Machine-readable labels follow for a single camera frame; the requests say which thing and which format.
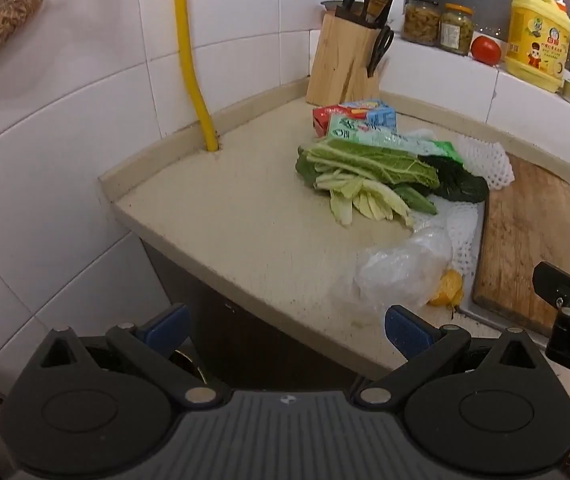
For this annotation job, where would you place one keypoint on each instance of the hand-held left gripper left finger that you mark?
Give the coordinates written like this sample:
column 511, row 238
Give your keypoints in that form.
column 165, row 327

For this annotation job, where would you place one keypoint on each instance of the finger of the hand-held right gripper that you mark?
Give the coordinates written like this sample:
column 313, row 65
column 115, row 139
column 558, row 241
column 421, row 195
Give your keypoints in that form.
column 565, row 287

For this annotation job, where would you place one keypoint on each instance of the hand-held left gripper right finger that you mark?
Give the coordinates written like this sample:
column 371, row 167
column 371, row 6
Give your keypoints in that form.
column 407, row 332

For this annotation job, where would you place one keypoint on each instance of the orange peel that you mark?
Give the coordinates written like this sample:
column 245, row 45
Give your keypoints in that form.
column 447, row 290

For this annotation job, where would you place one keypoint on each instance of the clear plastic bag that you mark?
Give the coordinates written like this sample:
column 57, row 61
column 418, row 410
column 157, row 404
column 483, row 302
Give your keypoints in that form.
column 400, row 270

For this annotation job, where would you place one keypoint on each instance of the white foam net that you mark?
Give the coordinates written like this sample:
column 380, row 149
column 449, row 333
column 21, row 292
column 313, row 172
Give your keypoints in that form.
column 457, row 232
column 487, row 162

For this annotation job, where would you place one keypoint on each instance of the green bok choy leaf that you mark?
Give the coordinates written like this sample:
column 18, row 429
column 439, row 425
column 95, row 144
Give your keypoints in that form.
column 415, row 202

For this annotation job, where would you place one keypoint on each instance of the dark green leaf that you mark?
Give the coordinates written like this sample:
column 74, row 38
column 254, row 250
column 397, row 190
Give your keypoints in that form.
column 457, row 180

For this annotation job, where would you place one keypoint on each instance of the red and blue drink carton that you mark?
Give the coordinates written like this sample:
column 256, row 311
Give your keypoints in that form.
column 335, row 112

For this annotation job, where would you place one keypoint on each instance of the wooden cutting board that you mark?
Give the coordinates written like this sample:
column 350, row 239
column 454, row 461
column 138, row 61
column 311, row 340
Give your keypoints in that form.
column 530, row 230

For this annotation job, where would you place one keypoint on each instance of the brown cabinet door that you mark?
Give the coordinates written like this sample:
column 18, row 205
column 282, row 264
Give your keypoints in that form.
column 245, row 330

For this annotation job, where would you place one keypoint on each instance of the yellow detergent bottle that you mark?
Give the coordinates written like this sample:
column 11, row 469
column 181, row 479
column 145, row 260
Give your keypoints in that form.
column 537, row 40

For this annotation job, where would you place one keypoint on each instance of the red tomato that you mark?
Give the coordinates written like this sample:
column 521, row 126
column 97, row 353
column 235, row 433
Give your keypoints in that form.
column 486, row 51

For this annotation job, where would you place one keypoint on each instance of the yellow pipe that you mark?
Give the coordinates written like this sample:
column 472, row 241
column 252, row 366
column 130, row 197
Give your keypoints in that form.
column 187, row 60

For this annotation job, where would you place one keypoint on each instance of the labelled glass jar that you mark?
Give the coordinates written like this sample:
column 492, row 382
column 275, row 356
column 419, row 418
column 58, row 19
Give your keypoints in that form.
column 456, row 30

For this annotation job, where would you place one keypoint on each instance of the wooden knife block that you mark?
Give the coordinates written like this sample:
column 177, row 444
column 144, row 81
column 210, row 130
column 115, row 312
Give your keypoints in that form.
column 335, row 60

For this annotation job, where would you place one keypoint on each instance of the glass jar of pickles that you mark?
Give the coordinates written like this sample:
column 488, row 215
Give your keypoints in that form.
column 421, row 22

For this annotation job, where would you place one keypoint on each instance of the metal bowl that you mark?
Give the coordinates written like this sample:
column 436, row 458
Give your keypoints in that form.
column 332, row 5

